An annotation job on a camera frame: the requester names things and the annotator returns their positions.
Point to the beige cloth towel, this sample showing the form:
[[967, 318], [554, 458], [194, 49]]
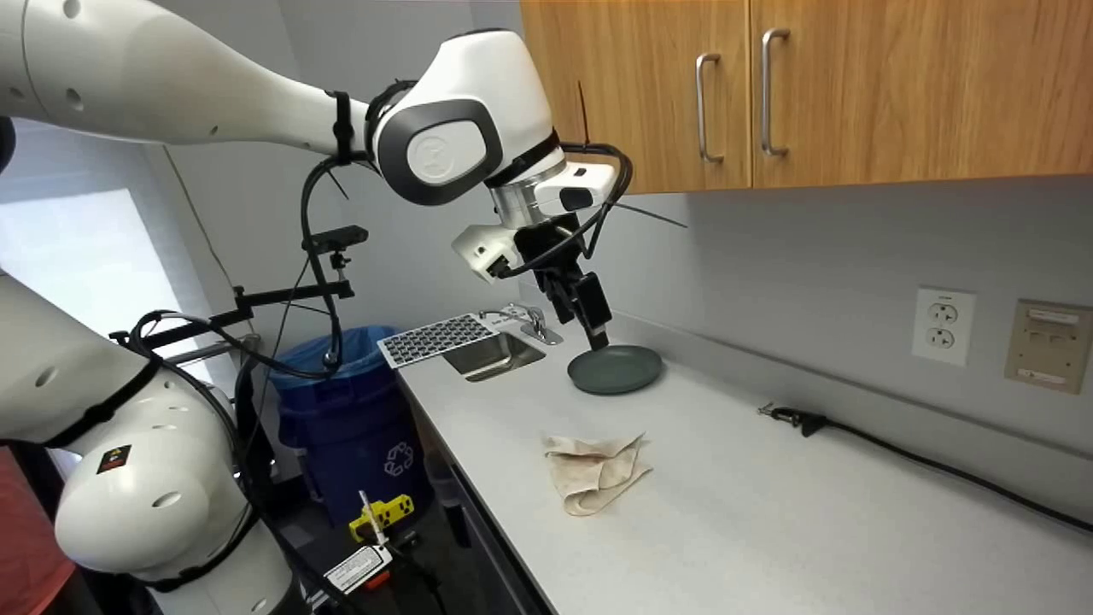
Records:
[[589, 476]]

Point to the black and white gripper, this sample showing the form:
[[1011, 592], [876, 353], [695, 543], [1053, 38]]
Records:
[[551, 215]]

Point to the white wall power outlet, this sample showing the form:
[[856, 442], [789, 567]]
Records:
[[939, 327]]

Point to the wooden cabinet left door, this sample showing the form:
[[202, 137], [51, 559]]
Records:
[[624, 73]]

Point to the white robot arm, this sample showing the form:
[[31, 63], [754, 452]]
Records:
[[165, 493]]

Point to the black camera on stand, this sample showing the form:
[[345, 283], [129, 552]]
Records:
[[333, 239]]

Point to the beige wall plate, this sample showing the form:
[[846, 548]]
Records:
[[1051, 346]]

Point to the dark green plate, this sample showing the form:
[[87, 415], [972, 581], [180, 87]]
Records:
[[615, 369]]

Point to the wooden cabinet right door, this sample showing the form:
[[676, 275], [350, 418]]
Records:
[[928, 90]]

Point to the black smartphone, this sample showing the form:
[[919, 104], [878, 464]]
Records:
[[493, 357]]

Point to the silver right cabinet handle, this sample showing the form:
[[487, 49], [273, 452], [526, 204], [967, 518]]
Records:
[[768, 90]]

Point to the blue recycling bin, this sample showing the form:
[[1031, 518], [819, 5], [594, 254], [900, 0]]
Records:
[[354, 431]]

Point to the silver left cabinet handle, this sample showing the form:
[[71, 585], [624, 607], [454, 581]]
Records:
[[703, 66]]

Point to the wooden cabinet door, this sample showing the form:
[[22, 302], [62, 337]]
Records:
[[928, 90], [624, 73]]

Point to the silver cabinet handle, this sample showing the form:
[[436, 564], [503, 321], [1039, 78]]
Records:
[[768, 90], [703, 66]]

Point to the yellow tool on floor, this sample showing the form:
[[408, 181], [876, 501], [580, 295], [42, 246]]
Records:
[[380, 518]]

